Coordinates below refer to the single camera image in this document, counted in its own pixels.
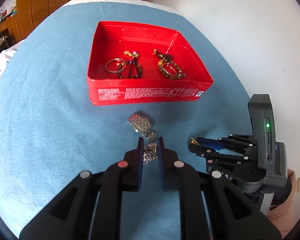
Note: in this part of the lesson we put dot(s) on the gold pendant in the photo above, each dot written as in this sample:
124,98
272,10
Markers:
193,141

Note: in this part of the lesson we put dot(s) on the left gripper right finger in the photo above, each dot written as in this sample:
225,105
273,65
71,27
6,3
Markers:
211,207

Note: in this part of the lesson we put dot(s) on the silver metal wristwatch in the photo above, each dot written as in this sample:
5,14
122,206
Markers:
141,125

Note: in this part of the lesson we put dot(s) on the small silver bangle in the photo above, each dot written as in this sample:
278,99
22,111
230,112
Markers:
168,70

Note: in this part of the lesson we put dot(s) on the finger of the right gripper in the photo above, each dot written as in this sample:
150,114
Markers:
200,150
210,143

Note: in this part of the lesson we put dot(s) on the red tin box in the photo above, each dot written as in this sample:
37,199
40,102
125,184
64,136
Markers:
145,48

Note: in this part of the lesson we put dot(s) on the blue table cloth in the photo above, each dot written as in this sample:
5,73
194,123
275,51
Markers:
49,129

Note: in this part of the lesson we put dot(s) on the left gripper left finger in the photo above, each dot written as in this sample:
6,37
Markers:
89,207

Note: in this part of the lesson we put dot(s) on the wooden desk with shelves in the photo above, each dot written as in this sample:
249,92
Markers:
9,28

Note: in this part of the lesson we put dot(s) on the right hand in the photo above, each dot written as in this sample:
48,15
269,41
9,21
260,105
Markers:
282,215

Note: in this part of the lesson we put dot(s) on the large silver bangle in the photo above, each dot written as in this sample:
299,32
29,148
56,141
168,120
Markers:
115,66

